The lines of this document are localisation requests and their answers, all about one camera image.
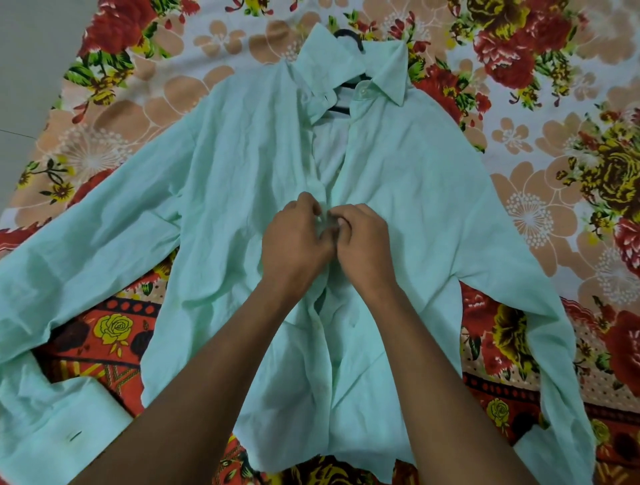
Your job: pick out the person's right hand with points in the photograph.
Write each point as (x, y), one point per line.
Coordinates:
(367, 250)

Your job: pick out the person's left hand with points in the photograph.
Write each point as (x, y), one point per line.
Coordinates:
(295, 250)

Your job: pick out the mint green shirt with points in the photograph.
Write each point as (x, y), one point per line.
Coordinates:
(240, 175)

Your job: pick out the black hanger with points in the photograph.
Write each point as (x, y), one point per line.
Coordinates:
(350, 34)

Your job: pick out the person's right forearm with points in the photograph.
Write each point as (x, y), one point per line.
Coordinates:
(445, 399)

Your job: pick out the person's left forearm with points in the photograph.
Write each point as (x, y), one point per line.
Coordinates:
(200, 399)

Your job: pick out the red floral bedsheet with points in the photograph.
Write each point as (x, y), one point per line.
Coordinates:
(550, 150)

